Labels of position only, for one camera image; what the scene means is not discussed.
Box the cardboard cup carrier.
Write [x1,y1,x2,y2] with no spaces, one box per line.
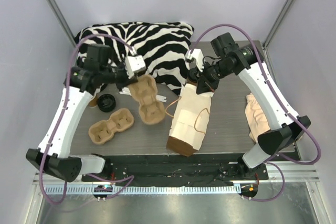
[128,74,165,125]
[88,108,134,145]

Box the brown paper bag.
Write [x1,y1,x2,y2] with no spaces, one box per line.
[166,83,213,157]

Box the stack of paper cups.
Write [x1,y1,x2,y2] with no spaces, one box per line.
[88,95,98,108]

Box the black cup lid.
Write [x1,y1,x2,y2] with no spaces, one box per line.
[187,68,197,84]

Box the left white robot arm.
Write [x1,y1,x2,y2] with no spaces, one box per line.
[26,44,129,182]

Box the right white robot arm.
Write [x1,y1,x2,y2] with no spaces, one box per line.
[187,33,311,179]

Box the white wrapped straw upper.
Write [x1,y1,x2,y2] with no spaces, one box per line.
[119,90,167,103]

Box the zebra print pillow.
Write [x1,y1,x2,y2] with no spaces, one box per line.
[74,22,194,95]

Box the beige folded cloth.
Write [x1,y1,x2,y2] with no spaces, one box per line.
[245,93,270,144]

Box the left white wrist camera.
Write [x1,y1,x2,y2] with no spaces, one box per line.
[125,55,146,79]

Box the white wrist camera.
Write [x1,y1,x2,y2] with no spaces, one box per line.
[185,49,204,72]
[125,55,146,79]

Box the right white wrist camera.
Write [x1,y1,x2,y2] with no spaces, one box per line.
[185,49,204,72]

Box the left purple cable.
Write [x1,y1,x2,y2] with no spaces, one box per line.
[38,34,136,205]

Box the purple cable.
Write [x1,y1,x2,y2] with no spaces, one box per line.
[188,23,322,204]
[38,34,136,205]

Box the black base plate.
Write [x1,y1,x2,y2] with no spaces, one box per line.
[97,153,269,187]

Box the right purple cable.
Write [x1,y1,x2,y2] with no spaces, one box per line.
[188,23,322,204]

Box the white slotted cable duct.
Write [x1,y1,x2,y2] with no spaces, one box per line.
[45,185,242,195]

